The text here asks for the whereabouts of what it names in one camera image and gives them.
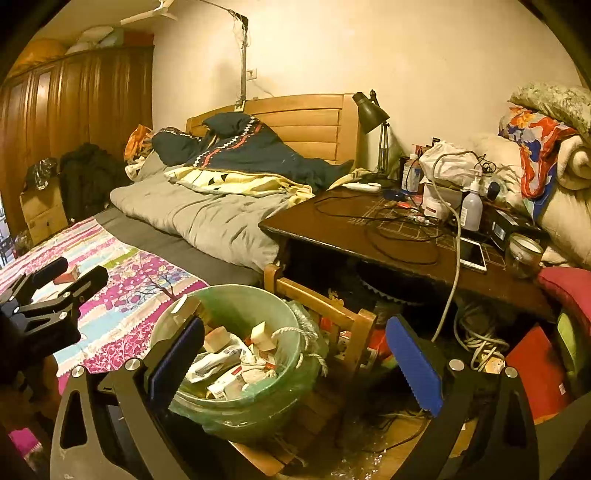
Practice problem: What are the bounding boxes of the dark grey bed sheet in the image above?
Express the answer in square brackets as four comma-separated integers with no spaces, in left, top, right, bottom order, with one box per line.
[97,207,278,289]

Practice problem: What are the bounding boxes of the wooden wardrobe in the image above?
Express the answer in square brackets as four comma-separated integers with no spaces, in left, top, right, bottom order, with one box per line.
[0,45,155,232]

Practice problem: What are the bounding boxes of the cream rolled quilt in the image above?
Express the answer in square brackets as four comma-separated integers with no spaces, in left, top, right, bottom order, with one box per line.
[466,131,591,268]

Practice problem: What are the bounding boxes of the yellow patterned blanket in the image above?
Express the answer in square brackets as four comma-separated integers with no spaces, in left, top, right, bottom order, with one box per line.
[164,165,370,199]

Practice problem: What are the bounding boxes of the white rope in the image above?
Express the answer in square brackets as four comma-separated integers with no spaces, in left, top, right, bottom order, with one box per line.
[270,325,328,370]

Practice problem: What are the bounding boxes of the white plastic bag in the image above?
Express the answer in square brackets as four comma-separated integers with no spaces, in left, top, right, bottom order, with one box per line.
[418,141,483,185]

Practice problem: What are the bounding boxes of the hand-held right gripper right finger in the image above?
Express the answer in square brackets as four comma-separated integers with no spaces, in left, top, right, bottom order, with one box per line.
[385,314,541,480]

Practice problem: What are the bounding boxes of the heap of cartons and tissues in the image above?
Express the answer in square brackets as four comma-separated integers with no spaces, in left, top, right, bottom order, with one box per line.
[178,320,296,402]

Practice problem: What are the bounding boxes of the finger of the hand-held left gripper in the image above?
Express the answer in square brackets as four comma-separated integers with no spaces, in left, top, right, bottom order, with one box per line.
[16,265,110,324]
[0,257,70,305]

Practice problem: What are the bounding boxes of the dark wooden table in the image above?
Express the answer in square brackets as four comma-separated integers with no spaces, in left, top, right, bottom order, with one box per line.
[259,185,559,319]

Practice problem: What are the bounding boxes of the white plastic bottle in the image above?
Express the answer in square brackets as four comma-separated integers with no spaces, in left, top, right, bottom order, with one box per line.
[402,154,423,193]

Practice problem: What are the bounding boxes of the glass jar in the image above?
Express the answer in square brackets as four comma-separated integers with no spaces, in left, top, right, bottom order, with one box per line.
[505,232,544,279]

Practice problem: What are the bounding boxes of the pile of black clothes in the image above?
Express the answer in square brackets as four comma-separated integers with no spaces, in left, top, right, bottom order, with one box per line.
[60,143,127,222]

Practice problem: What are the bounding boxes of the white spray bottle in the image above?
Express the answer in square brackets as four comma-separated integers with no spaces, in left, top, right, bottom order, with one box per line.
[460,171,485,232]

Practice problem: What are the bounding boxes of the grey green quilt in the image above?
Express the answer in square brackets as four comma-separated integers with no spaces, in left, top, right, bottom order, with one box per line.
[508,82,591,139]

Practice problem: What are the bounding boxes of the black plastic bag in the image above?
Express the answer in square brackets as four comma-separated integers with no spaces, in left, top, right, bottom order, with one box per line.
[25,158,61,188]

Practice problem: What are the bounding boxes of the orange bag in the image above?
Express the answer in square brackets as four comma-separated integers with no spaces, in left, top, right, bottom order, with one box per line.
[124,124,155,162]

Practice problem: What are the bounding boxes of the bin with green bag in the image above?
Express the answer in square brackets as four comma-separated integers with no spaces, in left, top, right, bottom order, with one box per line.
[148,285,331,444]

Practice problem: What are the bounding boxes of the white bags on wardrobe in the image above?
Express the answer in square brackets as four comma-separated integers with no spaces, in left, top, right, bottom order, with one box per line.
[65,25,155,49]

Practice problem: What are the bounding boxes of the white box with red label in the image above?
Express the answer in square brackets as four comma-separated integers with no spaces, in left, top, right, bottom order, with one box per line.
[422,182,462,222]

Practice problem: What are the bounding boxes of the wooden headboard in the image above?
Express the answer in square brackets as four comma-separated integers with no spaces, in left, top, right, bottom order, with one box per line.
[185,93,365,167]

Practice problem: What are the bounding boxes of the light wooden chair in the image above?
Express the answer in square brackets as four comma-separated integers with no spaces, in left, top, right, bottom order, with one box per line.
[228,263,379,478]

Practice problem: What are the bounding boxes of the dark green desk lamp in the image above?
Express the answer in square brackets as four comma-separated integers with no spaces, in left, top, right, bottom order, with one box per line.
[352,91,393,178]

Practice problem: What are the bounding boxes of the red cushion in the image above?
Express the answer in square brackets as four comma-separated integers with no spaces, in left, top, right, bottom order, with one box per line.
[536,267,591,333]

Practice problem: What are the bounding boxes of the colourful floral blanket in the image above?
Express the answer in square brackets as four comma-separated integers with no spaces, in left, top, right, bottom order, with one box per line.
[499,105,580,222]

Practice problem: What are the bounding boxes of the pink cloth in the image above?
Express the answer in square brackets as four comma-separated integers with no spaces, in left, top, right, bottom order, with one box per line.
[9,427,41,457]

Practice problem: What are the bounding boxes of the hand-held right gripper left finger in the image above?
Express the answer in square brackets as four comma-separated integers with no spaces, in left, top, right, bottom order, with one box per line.
[50,315,206,480]

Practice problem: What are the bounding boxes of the black device box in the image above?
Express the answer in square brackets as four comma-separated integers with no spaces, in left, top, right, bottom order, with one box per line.
[480,210,550,252]

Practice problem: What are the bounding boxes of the black cables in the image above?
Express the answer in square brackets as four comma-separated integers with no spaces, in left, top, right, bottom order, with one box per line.
[314,189,458,266]

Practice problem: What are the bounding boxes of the thick white cable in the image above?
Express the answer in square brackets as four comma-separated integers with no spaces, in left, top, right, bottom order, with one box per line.
[431,150,485,342]

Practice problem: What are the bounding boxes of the coil of white cables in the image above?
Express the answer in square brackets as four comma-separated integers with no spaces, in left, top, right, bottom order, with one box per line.
[455,300,509,374]

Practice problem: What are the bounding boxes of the cardboard box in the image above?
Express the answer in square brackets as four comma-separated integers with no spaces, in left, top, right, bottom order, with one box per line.
[19,178,70,245]

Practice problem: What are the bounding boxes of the metal pole stand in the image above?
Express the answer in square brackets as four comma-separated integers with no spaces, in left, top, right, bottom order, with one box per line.
[198,0,252,112]

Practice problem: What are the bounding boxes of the white smartphone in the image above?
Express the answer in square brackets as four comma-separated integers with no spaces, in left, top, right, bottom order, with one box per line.
[457,236,489,274]

